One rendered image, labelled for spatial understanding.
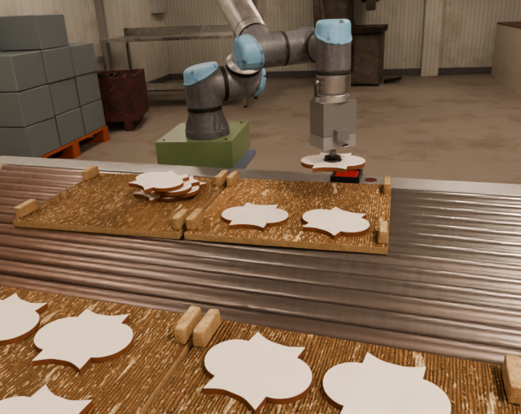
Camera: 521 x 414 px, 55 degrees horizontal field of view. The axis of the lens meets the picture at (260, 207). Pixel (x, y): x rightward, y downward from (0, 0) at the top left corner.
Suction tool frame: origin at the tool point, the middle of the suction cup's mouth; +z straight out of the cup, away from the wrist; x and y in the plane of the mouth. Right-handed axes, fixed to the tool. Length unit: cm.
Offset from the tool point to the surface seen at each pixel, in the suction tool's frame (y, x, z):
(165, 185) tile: -36.2, 15.4, 3.1
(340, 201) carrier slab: -0.3, -4.2, 7.6
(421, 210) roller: 15.2, -13.4, 9.8
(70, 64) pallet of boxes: -33, 448, 10
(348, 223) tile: -6.7, -17.8, 6.6
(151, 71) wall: 127, 876, 70
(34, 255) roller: -66, 5, 9
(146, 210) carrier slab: -41.8, 12.8, 7.6
